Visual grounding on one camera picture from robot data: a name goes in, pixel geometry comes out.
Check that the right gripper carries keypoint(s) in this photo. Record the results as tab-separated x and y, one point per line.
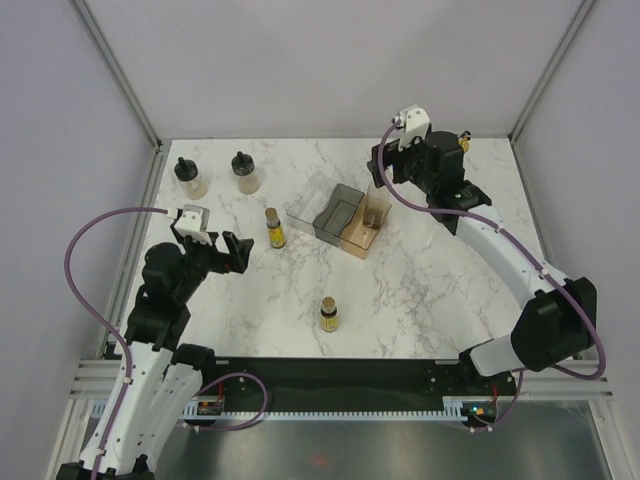
393	156

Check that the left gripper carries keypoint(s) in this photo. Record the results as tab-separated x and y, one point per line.
235	261

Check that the tall bottle gold pourer brown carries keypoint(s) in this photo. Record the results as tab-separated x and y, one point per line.
376	207

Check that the tall clear bottle gold pourer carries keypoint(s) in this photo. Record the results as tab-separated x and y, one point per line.
464	140

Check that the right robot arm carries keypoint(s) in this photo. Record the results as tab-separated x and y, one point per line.
558	314

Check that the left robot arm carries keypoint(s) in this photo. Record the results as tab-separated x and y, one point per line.
158	374

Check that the small yellow label bottle upper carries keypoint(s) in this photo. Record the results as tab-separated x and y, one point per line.
276	235

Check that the small yellow label bottle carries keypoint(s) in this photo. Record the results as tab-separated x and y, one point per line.
276	235
329	314

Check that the clear plastic bin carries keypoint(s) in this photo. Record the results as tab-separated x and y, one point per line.
310	202

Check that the smoky grey plastic bin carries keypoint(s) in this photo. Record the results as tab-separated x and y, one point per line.
338	212

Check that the shaker jar black cap left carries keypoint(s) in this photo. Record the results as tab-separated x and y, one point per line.
189	177

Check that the shaker jar black cap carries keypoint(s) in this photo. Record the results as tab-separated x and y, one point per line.
189	177
244	169

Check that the shaker jar black cap right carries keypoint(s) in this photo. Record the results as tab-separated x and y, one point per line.
244	169

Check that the small yellow label bottle lower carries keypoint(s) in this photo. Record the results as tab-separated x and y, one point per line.
329	314

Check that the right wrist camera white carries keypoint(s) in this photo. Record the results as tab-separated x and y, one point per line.
414	124

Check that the aluminium rail left side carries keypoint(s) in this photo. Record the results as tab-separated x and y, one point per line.
116	308

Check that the aluminium rail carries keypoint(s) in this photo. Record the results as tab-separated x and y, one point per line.
94	379
116	308

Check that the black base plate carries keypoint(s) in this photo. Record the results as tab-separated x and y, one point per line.
342	385

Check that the aluminium front rail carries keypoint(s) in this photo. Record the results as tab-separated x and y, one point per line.
94	379

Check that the white slotted cable duct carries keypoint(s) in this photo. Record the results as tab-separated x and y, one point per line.
455	411

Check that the right aluminium frame post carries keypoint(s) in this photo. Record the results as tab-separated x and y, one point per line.
574	27

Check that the aluminium frame post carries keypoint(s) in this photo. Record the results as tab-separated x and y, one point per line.
574	27
89	22

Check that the left aluminium frame post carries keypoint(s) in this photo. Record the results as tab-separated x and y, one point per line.
89	22

